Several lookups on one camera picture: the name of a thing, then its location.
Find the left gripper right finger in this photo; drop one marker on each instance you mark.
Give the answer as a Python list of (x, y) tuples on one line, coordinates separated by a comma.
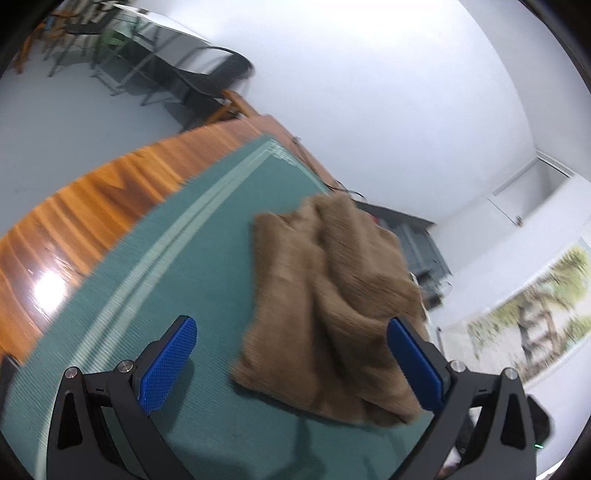
[(449, 390)]

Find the white folding table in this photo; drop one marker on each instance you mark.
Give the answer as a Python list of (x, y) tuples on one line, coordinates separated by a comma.
[(152, 31)]

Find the white door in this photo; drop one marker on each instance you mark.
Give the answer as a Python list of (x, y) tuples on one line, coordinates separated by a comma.
[(529, 189)]

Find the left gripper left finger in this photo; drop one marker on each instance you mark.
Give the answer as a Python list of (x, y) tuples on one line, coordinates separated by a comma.
[(80, 445)]

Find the black metal chair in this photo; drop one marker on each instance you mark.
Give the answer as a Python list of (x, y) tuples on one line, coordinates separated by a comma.
[(231, 69)]

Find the hanging scroll painting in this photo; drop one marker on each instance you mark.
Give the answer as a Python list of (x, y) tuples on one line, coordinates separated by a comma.
[(532, 330)]

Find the grey stairs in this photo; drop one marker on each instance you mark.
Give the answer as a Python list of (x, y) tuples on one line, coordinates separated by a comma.
[(423, 257)]

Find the brown fleece garment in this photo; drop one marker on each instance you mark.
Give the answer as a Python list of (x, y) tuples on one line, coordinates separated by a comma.
[(328, 281)]

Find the green table mat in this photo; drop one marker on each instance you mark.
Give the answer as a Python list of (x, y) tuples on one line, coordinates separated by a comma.
[(192, 255)]

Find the wooden bench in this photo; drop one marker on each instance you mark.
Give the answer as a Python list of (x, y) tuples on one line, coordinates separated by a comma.
[(233, 105)]

